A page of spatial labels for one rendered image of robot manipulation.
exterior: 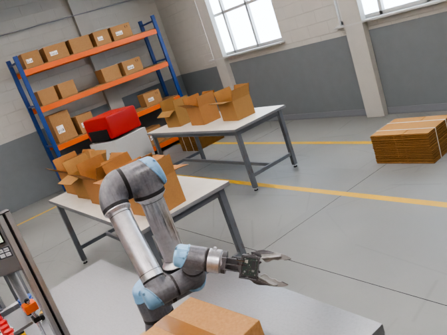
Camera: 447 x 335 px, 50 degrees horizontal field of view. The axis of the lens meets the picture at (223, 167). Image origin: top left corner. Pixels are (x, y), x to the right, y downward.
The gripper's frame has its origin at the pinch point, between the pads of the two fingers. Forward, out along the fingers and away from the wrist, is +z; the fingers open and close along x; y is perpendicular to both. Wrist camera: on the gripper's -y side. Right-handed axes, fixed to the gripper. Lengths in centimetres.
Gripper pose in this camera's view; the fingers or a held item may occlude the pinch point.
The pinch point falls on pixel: (286, 270)
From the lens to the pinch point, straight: 154.2
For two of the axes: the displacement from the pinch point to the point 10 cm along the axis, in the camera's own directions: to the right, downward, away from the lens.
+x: 1.4, -9.9, 0.9
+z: 9.8, 1.2, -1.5
